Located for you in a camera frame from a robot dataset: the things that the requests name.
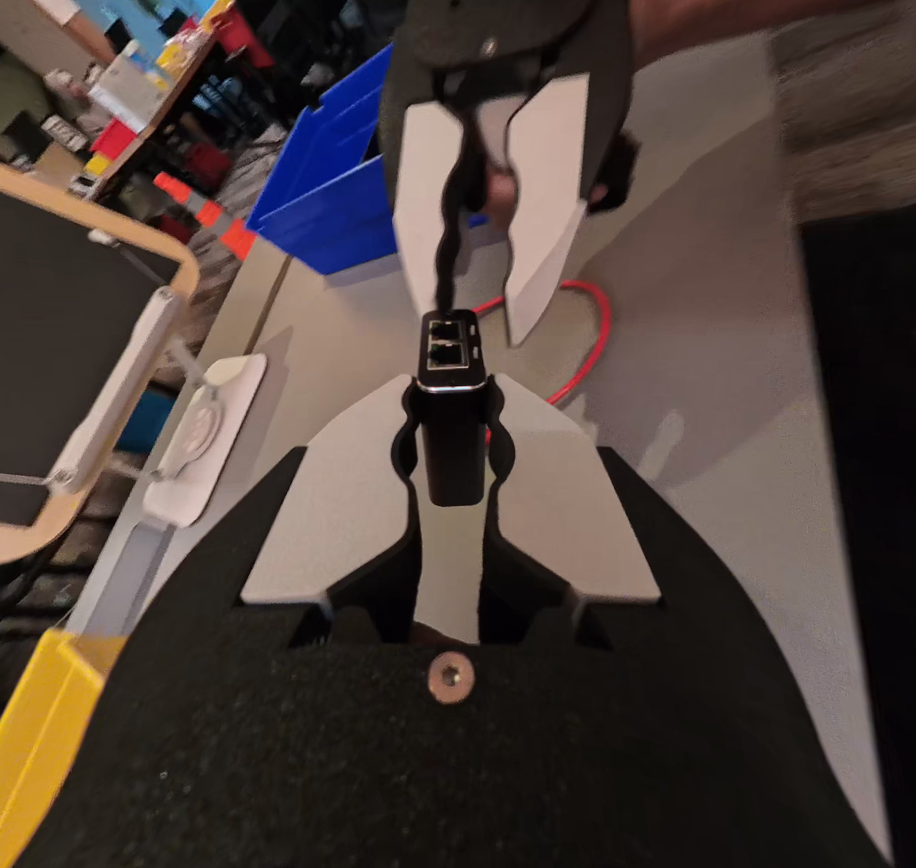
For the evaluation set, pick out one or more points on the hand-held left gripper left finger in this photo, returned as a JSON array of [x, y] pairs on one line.
[[336, 510]]

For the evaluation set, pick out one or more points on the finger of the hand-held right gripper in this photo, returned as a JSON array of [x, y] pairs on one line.
[[422, 188], [551, 188]]

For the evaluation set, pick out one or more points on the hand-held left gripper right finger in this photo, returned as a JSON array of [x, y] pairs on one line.
[[572, 510]]

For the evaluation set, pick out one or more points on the blue plastic bin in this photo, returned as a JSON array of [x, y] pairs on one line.
[[336, 224]]

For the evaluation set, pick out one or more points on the black ethernet port adapter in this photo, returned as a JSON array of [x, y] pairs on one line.
[[454, 453]]

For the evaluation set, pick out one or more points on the yellow plastic bin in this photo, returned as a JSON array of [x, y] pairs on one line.
[[43, 725]]

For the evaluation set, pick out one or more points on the person's right hand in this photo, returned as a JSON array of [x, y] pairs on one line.
[[503, 192]]

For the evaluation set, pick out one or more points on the orange traffic cone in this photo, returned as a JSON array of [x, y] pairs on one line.
[[236, 238]]

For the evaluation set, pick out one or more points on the blue basket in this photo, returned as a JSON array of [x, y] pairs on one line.
[[147, 421]]

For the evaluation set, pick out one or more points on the person's black clothing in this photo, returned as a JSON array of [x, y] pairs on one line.
[[873, 453]]

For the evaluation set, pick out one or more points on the cluttered wooden table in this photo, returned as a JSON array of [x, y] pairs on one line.
[[129, 88]]

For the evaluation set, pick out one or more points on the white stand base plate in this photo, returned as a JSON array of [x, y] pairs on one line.
[[186, 496]]

